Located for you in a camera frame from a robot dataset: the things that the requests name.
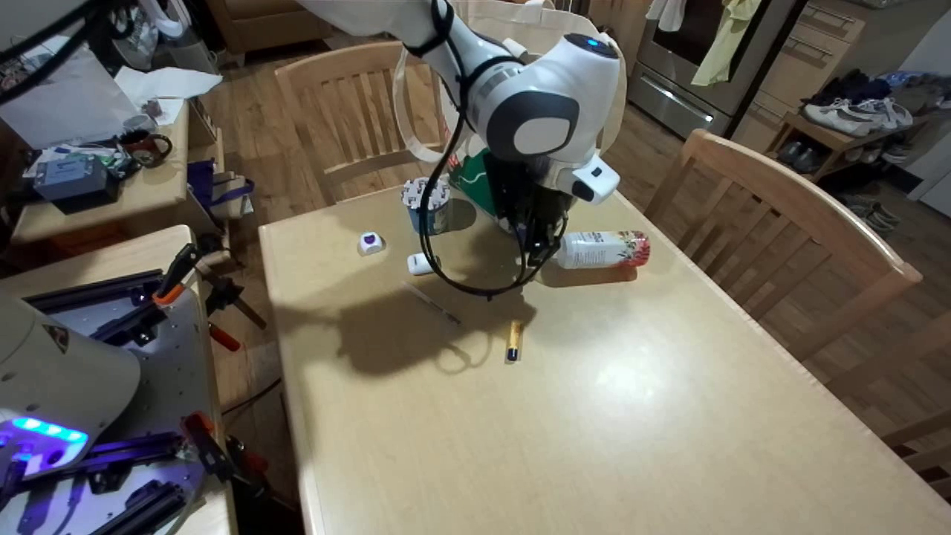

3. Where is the black clamp orange handle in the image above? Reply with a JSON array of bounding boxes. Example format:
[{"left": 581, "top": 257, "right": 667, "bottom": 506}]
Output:
[{"left": 176, "top": 410, "right": 275, "bottom": 494}]

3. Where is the white robot base blue light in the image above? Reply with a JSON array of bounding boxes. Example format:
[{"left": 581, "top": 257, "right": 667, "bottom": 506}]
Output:
[{"left": 0, "top": 291, "right": 143, "bottom": 485}]

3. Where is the black clamp red handle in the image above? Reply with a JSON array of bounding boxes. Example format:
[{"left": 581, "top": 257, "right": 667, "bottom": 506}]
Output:
[{"left": 201, "top": 277, "right": 269, "bottom": 355}]

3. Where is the small wooden side table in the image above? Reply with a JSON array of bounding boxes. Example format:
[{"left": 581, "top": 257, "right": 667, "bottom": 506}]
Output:
[{"left": 0, "top": 99, "right": 196, "bottom": 251}]

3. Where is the blue fabric bag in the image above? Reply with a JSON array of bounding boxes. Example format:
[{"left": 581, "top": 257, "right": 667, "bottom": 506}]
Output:
[{"left": 184, "top": 157, "right": 257, "bottom": 239}]

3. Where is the brown wooden cabinet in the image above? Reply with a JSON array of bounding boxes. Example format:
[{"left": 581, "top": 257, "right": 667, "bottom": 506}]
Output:
[{"left": 201, "top": 0, "right": 335, "bottom": 55}]

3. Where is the stainless steel oven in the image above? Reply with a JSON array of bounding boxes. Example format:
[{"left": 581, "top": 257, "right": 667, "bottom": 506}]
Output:
[{"left": 626, "top": 0, "right": 810, "bottom": 139}]

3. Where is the white hanging towel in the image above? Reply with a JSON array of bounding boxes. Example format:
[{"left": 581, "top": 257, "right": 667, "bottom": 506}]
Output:
[{"left": 647, "top": 0, "right": 688, "bottom": 37}]

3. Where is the blue cup with patterned lid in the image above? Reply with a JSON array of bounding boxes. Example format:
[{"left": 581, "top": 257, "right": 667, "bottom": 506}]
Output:
[{"left": 398, "top": 175, "right": 477, "bottom": 239}]

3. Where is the low wooden shoe rack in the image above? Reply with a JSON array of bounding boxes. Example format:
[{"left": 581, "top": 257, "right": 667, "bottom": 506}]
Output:
[{"left": 765, "top": 107, "right": 951, "bottom": 190}]

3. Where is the grey flat laptop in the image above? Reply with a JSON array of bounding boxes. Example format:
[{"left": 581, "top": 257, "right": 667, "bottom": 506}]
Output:
[{"left": 0, "top": 49, "right": 143, "bottom": 153}]

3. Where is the yellow lighter with black tip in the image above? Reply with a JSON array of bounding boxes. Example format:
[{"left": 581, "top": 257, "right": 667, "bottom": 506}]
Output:
[{"left": 501, "top": 318, "right": 525, "bottom": 365}]

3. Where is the orange-handled black clamp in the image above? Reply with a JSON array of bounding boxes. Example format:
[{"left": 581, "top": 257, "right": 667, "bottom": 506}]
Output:
[{"left": 144, "top": 242, "right": 204, "bottom": 312}]

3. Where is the black and white sneaker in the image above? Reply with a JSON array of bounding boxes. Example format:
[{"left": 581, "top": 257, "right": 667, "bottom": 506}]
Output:
[{"left": 101, "top": 0, "right": 196, "bottom": 69}]

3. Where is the yellow-green hanging towel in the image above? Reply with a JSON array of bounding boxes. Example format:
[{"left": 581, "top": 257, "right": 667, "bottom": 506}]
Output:
[{"left": 688, "top": 0, "right": 765, "bottom": 90}]

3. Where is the white paper sheet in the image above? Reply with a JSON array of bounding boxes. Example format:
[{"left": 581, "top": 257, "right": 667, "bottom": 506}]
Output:
[{"left": 113, "top": 63, "right": 226, "bottom": 129}]

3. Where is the wooden slatted dining chair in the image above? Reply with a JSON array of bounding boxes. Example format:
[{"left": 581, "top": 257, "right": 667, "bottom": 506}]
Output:
[
  {"left": 641, "top": 129, "right": 927, "bottom": 365},
  {"left": 269, "top": 40, "right": 449, "bottom": 205}
]

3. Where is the blue-grey electronic box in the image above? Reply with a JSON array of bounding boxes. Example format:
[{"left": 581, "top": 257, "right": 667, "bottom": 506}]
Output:
[{"left": 22, "top": 144, "right": 126, "bottom": 214}]

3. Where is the slim grey metal tool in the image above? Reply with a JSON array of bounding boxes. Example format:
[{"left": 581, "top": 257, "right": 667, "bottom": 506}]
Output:
[{"left": 410, "top": 285, "right": 468, "bottom": 331}]

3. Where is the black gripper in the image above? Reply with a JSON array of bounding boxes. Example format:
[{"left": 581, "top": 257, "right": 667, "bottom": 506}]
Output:
[{"left": 483, "top": 153, "right": 577, "bottom": 269}]

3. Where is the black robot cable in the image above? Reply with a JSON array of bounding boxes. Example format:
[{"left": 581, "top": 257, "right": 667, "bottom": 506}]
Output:
[{"left": 412, "top": 0, "right": 559, "bottom": 301}]

